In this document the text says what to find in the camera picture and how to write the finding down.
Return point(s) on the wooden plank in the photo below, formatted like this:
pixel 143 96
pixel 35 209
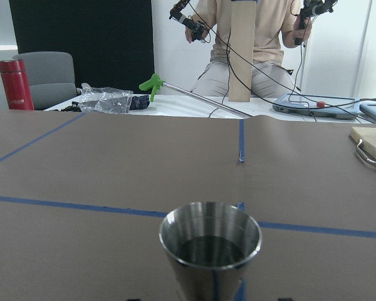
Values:
pixel 243 16

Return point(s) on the green handled reach tool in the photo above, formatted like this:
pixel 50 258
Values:
pixel 154 83

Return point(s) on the bamboo cutting board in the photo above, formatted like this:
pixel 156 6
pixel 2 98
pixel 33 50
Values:
pixel 365 144

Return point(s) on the red thermos bottle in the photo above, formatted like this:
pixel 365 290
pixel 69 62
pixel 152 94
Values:
pixel 16 86

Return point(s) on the person in beige clothes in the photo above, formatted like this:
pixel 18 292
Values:
pixel 277 24

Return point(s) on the steel jigger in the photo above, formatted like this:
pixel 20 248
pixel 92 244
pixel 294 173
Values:
pixel 210 247

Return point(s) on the grey office chair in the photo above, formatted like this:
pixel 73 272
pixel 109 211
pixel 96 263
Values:
pixel 51 77

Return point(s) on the clear plastic bag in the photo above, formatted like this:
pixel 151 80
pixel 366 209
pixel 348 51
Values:
pixel 105 100

